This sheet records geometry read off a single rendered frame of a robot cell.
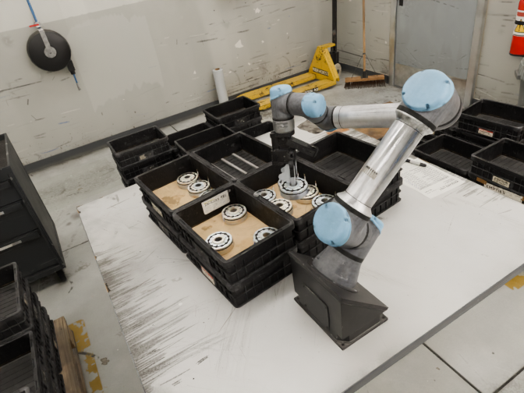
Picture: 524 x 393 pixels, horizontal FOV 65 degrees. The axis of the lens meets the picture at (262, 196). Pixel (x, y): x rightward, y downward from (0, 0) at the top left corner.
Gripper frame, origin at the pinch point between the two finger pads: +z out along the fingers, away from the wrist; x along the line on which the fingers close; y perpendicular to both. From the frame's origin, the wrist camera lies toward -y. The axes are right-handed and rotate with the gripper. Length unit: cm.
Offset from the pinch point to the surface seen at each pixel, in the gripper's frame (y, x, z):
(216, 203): 34.2, -5.8, 11.0
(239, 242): 21.4, 11.6, 18.8
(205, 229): 37.2, 3.6, 17.6
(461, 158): -90, -126, 45
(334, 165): -13.2, -42.2, 11.4
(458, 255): -58, 2, 31
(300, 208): 0.2, -9.2, 15.9
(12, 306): 137, 12, 53
